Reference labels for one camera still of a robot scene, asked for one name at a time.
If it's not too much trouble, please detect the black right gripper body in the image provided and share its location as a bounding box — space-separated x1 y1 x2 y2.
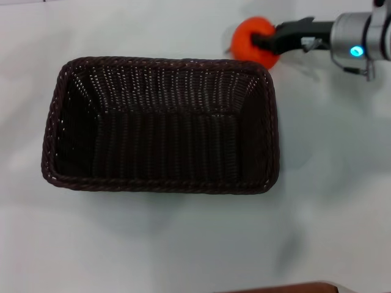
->
272 16 334 57

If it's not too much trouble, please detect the orange plastic pear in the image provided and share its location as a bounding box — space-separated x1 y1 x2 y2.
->
230 16 283 70

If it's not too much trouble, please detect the dark brown woven basket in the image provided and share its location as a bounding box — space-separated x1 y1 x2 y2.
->
40 56 281 195

